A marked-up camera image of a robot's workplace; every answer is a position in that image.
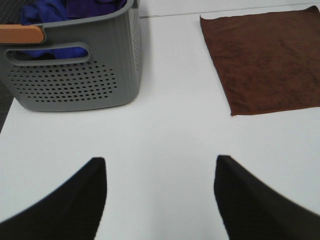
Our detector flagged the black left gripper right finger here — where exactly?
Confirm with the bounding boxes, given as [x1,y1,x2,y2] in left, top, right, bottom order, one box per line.
[213,155,320,240]

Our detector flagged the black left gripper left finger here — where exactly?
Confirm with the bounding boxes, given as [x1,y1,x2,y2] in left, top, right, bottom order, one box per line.
[0,157,107,240]

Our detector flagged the brown towel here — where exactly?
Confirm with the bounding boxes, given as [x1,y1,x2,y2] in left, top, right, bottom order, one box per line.
[200,6,320,116]

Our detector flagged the grey perforated laundry basket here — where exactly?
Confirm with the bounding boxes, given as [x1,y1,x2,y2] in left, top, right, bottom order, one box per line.
[0,0,143,112]

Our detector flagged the blue towel in basket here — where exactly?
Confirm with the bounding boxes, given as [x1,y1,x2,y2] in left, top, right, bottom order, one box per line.
[20,0,88,60]

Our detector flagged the purple towel in basket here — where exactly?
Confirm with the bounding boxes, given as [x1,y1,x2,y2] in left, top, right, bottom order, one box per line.
[66,0,127,19]

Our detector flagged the orange basket handle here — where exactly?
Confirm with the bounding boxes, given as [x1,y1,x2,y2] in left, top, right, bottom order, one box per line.
[0,24,45,44]

